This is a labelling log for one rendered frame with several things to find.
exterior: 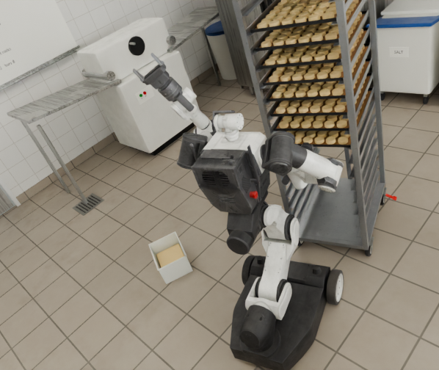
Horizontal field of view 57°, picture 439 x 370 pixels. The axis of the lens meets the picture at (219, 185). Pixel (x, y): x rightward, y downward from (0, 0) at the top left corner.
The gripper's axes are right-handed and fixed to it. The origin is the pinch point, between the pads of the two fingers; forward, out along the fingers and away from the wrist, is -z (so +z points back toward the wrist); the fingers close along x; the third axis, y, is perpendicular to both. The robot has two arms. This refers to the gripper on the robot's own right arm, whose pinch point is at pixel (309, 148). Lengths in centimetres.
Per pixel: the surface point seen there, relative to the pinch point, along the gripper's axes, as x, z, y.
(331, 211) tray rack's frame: 72, -29, -4
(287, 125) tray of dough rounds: -9.3, -7.7, -13.1
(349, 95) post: -29.0, -1.5, 23.0
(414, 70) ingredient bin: 51, -192, 29
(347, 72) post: -40.5, -1.5, 23.0
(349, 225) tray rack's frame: 72, -18, 10
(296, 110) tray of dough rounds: -18.1, -8.4, -6.8
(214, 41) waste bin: 32, -274, -210
